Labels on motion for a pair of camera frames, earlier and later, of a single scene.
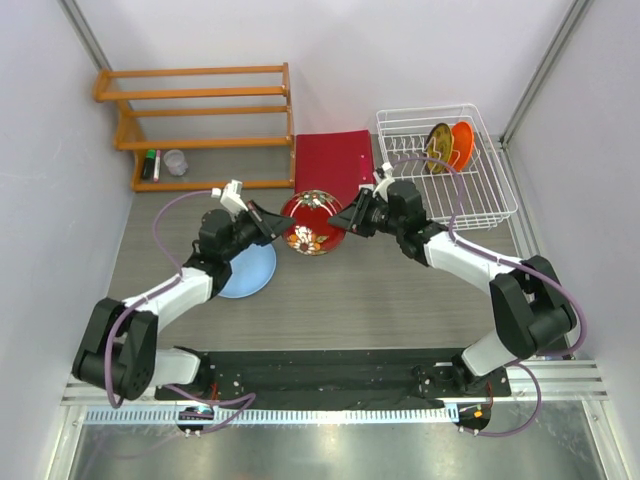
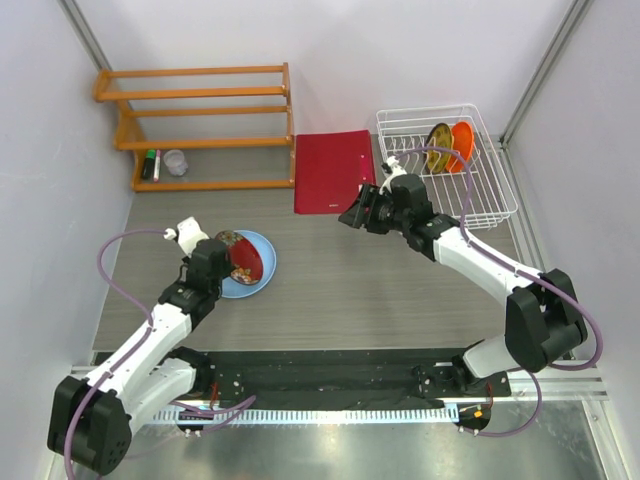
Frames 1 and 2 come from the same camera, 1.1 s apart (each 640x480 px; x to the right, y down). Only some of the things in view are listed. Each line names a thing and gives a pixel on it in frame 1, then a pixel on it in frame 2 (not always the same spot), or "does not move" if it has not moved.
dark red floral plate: (313, 235) → (244, 260)
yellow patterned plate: (438, 148) does not move
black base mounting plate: (343, 375) does not move
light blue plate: (252, 269) does not move
